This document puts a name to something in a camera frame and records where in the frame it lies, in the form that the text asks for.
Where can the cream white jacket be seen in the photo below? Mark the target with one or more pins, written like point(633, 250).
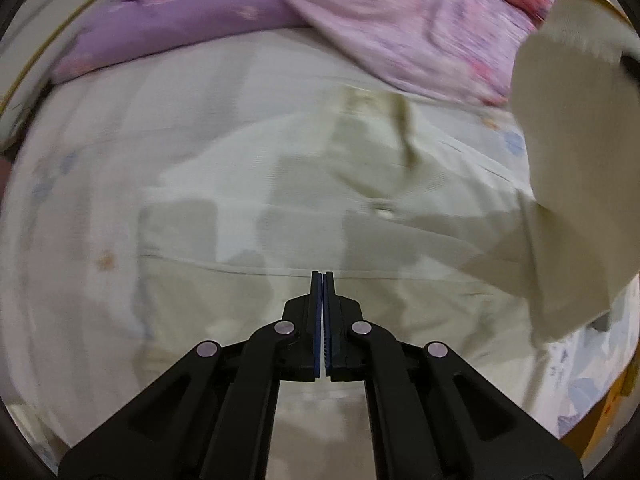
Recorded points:
point(518, 245)

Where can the white patterned bed sheet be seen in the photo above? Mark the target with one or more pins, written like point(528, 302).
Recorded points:
point(71, 300)

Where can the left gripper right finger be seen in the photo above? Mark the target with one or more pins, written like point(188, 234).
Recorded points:
point(432, 416)

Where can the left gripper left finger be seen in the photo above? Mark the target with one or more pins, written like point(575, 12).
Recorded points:
point(209, 416)

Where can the purple floral quilt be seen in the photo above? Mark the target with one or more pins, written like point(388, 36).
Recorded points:
point(454, 50)

